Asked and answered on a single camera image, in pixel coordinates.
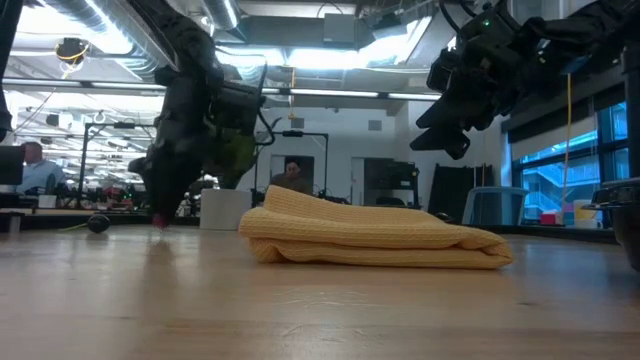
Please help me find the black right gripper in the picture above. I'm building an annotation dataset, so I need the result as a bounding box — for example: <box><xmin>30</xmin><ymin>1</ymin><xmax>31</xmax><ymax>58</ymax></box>
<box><xmin>409</xmin><ymin>9</ymin><xmax>539</xmax><ymax>161</ymax></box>

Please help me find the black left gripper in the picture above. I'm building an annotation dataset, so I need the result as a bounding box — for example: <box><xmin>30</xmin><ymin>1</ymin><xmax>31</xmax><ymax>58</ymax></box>
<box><xmin>127</xmin><ymin>64</ymin><xmax>224</xmax><ymax>226</ymax></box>

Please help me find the dark blackberry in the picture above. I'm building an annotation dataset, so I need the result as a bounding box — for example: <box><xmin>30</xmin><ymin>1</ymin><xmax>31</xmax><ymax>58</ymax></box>
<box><xmin>87</xmin><ymin>213</ymin><xmax>112</xmax><ymax>235</ymax></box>

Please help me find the black plastic tupperware container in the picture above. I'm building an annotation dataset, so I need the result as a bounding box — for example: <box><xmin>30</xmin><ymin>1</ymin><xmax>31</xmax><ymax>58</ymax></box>
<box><xmin>582</xmin><ymin>198</ymin><xmax>640</xmax><ymax>274</ymax></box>

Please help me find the green plant in white pot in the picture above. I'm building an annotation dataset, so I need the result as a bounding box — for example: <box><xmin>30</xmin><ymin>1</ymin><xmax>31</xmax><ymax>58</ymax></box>
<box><xmin>199</xmin><ymin>99</ymin><xmax>281</xmax><ymax>232</ymax></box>

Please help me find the black panel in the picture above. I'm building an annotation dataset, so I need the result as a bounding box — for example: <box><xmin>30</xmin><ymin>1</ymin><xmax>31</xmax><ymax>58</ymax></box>
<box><xmin>428</xmin><ymin>163</ymin><xmax>495</xmax><ymax>222</ymax></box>

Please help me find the black cabinet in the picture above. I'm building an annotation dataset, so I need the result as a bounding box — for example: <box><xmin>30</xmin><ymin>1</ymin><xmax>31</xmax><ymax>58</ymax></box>
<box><xmin>363</xmin><ymin>158</ymin><xmax>421</xmax><ymax>208</ymax></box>

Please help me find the white-framed office chair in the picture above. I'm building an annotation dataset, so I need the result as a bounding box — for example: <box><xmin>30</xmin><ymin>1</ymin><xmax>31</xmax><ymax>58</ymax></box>
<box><xmin>462</xmin><ymin>186</ymin><xmax>530</xmax><ymax>226</ymax></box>

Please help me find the person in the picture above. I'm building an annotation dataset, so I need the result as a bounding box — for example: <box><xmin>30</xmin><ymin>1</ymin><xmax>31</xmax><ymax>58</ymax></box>
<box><xmin>16</xmin><ymin>141</ymin><xmax>68</xmax><ymax>197</ymax></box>
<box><xmin>270</xmin><ymin>158</ymin><xmax>315</xmax><ymax>196</ymax></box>

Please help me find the long ceiling light bar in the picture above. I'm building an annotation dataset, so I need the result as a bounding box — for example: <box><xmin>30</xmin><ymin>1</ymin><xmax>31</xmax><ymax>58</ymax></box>
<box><xmin>2</xmin><ymin>77</ymin><xmax>485</xmax><ymax>105</ymax></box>

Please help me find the folded yellow cloth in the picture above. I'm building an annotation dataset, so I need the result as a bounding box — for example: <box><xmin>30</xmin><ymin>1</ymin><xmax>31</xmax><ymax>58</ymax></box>
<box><xmin>237</xmin><ymin>184</ymin><xmax>515</xmax><ymax>271</ymax></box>

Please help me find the yellow cup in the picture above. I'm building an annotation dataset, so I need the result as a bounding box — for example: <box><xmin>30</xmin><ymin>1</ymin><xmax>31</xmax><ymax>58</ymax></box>
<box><xmin>573</xmin><ymin>198</ymin><xmax>599</xmax><ymax>229</ymax></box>

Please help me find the black computer monitor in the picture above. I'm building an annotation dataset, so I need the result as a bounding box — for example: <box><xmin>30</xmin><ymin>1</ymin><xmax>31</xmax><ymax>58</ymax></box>
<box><xmin>0</xmin><ymin>145</ymin><xmax>27</xmax><ymax>187</ymax></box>

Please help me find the black ceiling dome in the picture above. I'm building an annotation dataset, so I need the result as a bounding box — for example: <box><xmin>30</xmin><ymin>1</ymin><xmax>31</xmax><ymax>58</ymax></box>
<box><xmin>54</xmin><ymin>37</ymin><xmax>90</xmax><ymax>65</ymax></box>

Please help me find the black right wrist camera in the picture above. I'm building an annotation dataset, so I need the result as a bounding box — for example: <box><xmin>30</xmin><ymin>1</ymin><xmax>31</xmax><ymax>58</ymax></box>
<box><xmin>426</xmin><ymin>47</ymin><xmax>460</xmax><ymax>95</ymax></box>

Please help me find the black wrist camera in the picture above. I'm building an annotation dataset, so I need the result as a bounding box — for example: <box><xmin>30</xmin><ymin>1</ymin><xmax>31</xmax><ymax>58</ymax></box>
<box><xmin>213</xmin><ymin>81</ymin><xmax>267</xmax><ymax>137</ymax></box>
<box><xmin>426</xmin><ymin>47</ymin><xmax>460</xmax><ymax>95</ymax></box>

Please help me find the black robot rig frame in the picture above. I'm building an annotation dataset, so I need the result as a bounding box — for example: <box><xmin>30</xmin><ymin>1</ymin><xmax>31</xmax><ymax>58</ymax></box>
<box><xmin>253</xmin><ymin>129</ymin><xmax>330</xmax><ymax>201</ymax></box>
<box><xmin>78</xmin><ymin>121</ymin><xmax>162</xmax><ymax>211</ymax></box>

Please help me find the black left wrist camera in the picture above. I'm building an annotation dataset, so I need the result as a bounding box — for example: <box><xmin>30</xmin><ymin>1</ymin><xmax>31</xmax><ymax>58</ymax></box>
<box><xmin>213</xmin><ymin>81</ymin><xmax>267</xmax><ymax>137</ymax></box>

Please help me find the yellow hanging cord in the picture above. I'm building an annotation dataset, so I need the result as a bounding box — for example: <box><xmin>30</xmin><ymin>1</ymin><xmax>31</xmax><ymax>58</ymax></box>
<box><xmin>563</xmin><ymin>73</ymin><xmax>573</xmax><ymax>211</ymax></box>

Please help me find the black aluminium table frame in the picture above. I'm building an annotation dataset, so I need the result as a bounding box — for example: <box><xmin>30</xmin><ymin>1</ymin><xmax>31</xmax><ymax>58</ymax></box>
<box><xmin>0</xmin><ymin>209</ymin><xmax>621</xmax><ymax>247</ymax></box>

